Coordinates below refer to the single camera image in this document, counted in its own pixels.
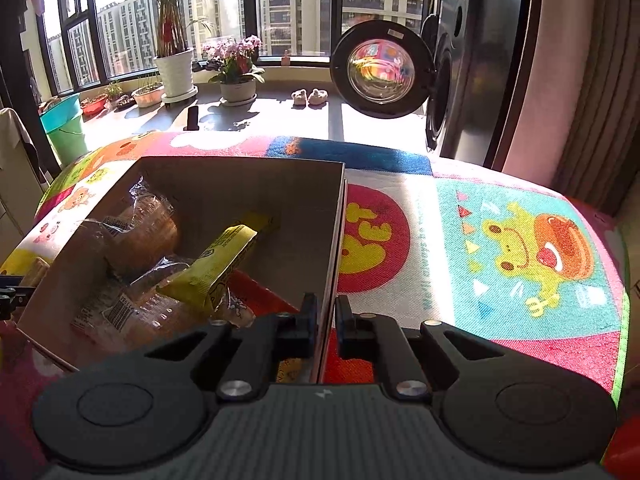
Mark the tall plant in white pot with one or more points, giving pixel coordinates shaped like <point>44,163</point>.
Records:
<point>173,55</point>

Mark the green teal bucket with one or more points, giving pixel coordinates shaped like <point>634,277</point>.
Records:
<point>62,123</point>

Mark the cardboard box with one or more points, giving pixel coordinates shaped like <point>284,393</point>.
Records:
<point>305,199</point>

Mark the striped curtain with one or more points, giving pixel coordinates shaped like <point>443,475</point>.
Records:
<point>578,129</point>

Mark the red cartoon snack bag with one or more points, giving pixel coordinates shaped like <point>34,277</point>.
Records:
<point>245,299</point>

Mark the bread bun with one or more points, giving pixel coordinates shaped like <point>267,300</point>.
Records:
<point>142,233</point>
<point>118,316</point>

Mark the red small planter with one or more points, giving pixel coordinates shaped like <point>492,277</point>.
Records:
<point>92,106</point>

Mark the pink flower pot plant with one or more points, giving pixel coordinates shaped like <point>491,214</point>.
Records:
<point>234,65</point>

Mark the yellow snack bar packet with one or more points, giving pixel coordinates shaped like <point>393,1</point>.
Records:
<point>202,285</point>

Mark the dark washing machine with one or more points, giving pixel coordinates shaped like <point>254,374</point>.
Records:
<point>474,47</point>

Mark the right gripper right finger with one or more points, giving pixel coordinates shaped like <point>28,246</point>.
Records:
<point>497,403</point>

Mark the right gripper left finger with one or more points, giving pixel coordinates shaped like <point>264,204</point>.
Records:
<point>141,407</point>

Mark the pair of small slippers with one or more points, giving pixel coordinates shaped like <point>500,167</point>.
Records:
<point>314,99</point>

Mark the small white planter bowl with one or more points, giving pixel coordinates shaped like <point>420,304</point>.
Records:
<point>149,95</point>

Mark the colourful cartoon blanket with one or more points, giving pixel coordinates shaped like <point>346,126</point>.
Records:
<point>495,256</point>

